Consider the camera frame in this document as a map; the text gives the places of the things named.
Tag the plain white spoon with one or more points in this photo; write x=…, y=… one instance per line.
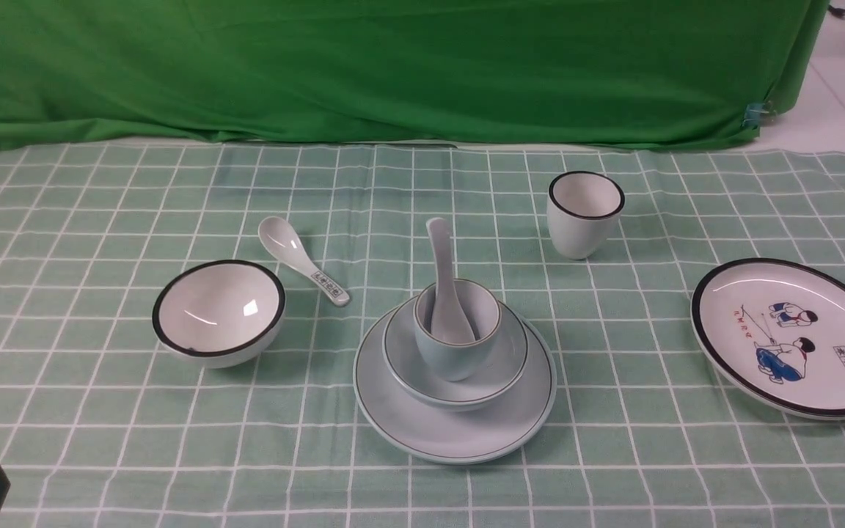
x=446, y=293

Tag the pale blue cup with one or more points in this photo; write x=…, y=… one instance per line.
x=457, y=362

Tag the white cup black rim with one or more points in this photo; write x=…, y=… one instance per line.
x=582, y=209

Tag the white bowl black rim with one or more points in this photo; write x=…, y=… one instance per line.
x=221, y=313

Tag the blue clip on backdrop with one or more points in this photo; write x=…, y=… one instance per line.
x=755, y=115

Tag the white plate cartoon print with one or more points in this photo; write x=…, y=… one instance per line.
x=776, y=330

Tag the green checkered tablecloth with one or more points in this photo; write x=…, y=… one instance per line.
x=101, y=426

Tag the green backdrop cloth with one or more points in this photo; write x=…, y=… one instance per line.
x=637, y=75

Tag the white spoon patterned handle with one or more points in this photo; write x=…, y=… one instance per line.
x=281, y=241

